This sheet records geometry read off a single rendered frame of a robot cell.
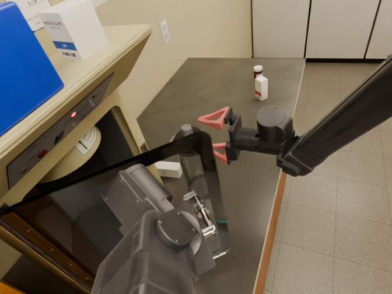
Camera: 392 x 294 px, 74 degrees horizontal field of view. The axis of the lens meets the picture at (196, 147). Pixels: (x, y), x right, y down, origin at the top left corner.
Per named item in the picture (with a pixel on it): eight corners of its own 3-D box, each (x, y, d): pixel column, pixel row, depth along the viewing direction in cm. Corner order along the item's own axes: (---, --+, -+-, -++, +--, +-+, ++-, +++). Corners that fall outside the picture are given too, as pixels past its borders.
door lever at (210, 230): (167, 234, 50) (162, 227, 49) (210, 212, 51) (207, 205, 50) (175, 259, 47) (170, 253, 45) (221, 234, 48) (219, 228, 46)
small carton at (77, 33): (60, 57, 37) (36, 12, 33) (87, 42, 40) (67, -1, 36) (82, 60, 34) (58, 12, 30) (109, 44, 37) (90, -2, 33)
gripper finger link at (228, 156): (206, 125, 70) (240, 129, 66) (210, 144, 75) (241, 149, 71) (196, 142, 66) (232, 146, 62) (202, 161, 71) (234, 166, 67)
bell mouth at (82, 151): (-3, 174, 52) (-24, 155, 48) (59, 119, 63) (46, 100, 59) (59, 192, 45) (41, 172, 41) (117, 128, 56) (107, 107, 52)
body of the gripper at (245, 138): (233, 113, 63) (263, 115, 60) (236, 143, 70) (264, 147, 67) (225, 130, 59) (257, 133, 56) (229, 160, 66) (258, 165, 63)
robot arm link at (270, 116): (297, 179, 56) (317, 150, 58) (300, 151, 47) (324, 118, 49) (251, 155, 62) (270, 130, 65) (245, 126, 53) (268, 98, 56)
